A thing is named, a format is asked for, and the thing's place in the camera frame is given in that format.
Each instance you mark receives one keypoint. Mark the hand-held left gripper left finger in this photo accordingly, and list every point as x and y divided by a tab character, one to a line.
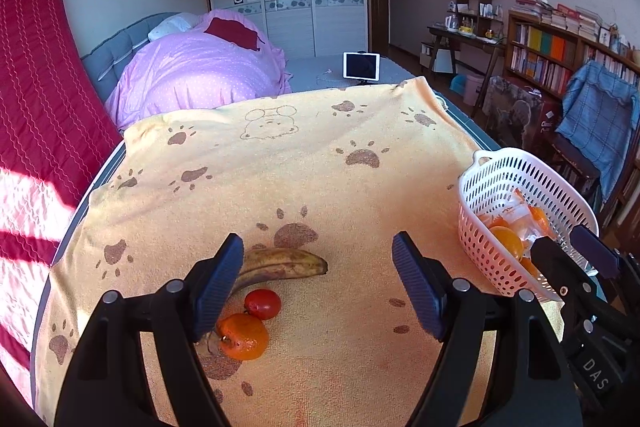
220	292

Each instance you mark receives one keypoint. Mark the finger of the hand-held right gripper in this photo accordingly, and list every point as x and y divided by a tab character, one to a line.
562	274
595	252

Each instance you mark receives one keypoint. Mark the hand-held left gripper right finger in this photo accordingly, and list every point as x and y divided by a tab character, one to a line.
419	289

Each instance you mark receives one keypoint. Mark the red tomato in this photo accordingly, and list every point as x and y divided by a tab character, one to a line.
262	304

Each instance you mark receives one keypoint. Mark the orange with stem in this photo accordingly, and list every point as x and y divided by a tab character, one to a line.
245	338

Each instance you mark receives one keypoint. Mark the spotted ripe banana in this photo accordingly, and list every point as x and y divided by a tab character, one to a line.
285	264

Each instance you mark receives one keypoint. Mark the white plastic basket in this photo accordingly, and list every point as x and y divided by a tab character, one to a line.
520	172

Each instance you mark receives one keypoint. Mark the small orange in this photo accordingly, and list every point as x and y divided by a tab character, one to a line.
530	268

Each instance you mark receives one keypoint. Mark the orange in plastic wrapper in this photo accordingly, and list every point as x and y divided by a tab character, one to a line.
535	217

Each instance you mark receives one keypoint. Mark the dark wooden chair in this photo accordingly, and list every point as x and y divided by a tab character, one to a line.
575	157

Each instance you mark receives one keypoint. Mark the yellow paw print towel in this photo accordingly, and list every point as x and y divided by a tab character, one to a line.
300	187

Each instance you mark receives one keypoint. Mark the printed cardboard box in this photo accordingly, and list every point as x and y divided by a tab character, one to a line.
520	117

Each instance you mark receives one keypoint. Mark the wooden bookshelf with books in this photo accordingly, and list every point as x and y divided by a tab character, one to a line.
542	57

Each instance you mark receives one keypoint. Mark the pink waste bin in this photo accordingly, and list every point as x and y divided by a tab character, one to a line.
473	89

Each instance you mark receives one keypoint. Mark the blue plastic basin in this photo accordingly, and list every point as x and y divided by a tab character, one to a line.
457	83

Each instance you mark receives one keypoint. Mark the pink dotted duvet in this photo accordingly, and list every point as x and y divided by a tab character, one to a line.
200	77

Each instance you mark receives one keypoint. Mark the white tablet on stand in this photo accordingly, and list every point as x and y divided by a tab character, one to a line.
361	66

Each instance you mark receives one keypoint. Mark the white storage box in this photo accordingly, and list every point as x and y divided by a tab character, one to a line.
442	59

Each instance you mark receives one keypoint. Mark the stack of books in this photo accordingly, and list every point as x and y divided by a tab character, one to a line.
555	19

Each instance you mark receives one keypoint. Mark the grey blue bed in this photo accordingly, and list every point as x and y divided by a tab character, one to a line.
320	72

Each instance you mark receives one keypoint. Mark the wooden desk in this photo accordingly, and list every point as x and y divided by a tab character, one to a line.
470	39

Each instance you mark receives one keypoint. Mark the red cloth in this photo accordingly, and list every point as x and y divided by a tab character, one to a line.
231	33

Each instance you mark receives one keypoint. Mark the red quilted blanket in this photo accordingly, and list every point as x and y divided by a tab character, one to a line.
40	97

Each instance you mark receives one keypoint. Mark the white electric kettle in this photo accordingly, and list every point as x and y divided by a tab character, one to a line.
452	23

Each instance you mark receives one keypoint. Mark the white pillow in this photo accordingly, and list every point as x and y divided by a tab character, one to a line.
172	26

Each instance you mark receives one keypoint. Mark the small wooden desk shelf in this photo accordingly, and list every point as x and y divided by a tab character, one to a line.
475	7

